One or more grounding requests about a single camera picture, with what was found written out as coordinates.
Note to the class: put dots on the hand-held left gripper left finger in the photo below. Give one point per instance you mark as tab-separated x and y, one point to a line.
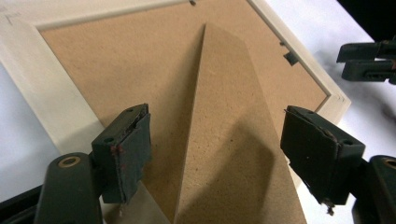
121	155

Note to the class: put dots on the white table mat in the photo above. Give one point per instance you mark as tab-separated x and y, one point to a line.
18	140

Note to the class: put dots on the pale wooden picture frame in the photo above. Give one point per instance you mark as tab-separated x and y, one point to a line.
124	62

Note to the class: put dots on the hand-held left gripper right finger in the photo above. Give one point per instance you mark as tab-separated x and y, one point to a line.
320	155

